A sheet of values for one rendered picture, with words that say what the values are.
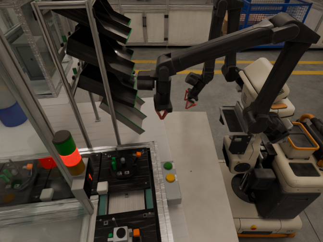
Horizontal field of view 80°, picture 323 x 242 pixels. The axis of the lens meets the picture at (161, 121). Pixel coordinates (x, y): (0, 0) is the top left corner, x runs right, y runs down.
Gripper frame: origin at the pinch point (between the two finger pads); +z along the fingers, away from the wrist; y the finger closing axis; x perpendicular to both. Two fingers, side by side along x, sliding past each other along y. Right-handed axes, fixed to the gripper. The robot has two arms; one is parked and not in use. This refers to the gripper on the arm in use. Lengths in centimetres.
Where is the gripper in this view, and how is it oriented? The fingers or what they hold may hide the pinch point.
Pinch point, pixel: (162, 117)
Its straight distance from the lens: 84.9
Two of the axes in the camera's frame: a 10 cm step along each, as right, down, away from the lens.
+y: 1.3, 6.6, -7.4
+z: -0.3, 7.5, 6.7
